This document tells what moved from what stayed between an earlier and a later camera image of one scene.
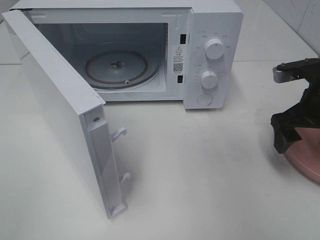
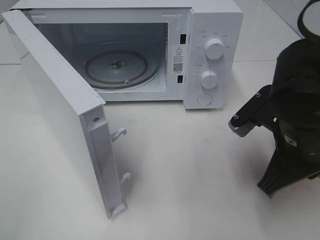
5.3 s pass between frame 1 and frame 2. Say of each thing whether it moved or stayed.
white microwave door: stayed
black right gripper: moved
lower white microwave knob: stayed
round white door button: stayed
